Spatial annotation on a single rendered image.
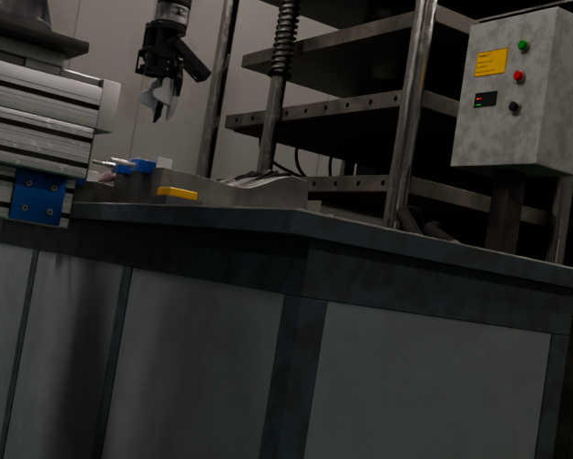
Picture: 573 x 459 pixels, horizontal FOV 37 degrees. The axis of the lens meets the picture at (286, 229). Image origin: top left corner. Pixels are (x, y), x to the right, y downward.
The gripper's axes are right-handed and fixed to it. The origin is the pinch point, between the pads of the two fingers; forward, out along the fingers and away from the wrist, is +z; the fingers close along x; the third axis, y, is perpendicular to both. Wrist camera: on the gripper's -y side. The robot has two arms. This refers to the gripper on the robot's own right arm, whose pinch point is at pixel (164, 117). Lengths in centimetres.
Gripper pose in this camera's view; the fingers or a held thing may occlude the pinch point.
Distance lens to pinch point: 196.0
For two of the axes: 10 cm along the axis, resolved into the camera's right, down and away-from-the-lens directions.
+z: -1.5, 9.9, -0.6
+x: 5.5, 0.4, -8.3
